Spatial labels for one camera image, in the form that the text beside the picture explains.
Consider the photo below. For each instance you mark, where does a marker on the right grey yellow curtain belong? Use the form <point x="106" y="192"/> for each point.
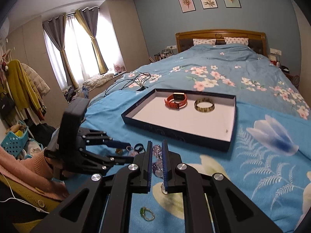
<point x="88" y="19"/>

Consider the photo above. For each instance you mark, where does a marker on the navy box lid tray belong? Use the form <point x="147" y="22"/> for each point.
<point x="212" y="130"/>

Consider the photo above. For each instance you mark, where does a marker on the folded blanket on sill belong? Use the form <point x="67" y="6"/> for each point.
<point x="97" y="81"/>

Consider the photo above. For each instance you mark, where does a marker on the blue floral bedspread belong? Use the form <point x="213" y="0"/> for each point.
<point x="269" y="155"/>

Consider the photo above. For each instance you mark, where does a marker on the yellow hanging garment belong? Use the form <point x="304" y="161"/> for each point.
<point x="22" y="92"/>

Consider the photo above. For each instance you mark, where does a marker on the pink pendant charm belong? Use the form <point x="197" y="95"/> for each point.
<point x="131" y="151"/>

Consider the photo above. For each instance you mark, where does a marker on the pink sweater forearm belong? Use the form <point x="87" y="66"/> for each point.
<point x="33" y="173"/>

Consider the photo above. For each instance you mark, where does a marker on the blue plastic basket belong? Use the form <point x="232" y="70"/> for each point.
<point x="15" y="139"/>

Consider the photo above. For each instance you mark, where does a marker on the tortoiseshell bangle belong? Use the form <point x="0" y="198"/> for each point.
<point x="204" y="105"/>

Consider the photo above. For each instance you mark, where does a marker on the pink desk fan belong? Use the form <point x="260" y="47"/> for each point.
<point x="119" y="68"/>

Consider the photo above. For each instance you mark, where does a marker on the white wall socket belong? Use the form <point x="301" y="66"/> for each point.
<point x="275" y="51"/>

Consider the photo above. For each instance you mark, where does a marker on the right patterned pillow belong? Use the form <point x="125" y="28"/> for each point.
<point x="236" y="40"/>

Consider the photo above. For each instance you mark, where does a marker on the person's left hand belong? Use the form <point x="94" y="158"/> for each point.
<point x="55" y="170"/>

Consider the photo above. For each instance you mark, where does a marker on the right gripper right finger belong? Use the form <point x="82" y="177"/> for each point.
<point x="211" y="203"/>

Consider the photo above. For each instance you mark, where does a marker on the orange smart watch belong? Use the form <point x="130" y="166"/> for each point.
<point x="176" y="101"/>

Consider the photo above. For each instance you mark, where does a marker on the wooden headboard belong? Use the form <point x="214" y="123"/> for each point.
<point x="257" y="40"/>

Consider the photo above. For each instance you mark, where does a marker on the pink flower picture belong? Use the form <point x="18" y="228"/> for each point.
<point x="187" y="5"/>

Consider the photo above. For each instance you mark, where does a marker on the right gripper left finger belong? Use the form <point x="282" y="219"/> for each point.
<point x="102" y="204"/>

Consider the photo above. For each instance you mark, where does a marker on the left grey curtain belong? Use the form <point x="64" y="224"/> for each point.
<point x="55" y="40"/>

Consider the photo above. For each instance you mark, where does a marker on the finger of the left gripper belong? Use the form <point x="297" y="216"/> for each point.
<point x="90" y="137"/>
<point x="92" y="162"/>

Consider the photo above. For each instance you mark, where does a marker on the white flower picture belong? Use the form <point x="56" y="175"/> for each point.
<point x="209" y="4"/>

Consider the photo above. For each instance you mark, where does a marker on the left patterned pillow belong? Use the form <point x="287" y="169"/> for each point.
<point x="198" y="41"/>

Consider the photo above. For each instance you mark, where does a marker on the patterned pillow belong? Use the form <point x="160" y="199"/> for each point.
<point x="236" y="40"/>
<point x="198" y="41"/>

